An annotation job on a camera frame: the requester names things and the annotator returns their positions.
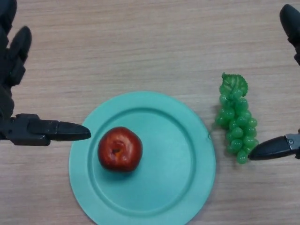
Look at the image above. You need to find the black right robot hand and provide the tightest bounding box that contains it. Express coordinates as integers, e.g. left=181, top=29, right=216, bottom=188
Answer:
left=248, top=4, right=300, bottom=161

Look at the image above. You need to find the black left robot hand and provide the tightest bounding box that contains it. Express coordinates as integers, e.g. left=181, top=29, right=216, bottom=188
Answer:
left=0, top=0, right=91, bottom=147

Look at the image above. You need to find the red apple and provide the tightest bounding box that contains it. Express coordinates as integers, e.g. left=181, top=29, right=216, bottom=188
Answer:
left=97, top=127, right=143, bottom=173

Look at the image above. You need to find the green round plate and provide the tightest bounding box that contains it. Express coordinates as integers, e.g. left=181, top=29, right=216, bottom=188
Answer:
left=69, top=91, right=216, bottom=225

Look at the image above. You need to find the green plastic grape bunch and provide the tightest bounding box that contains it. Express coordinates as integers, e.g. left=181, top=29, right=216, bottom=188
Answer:
left=212, top=72, right=260, bottom=165

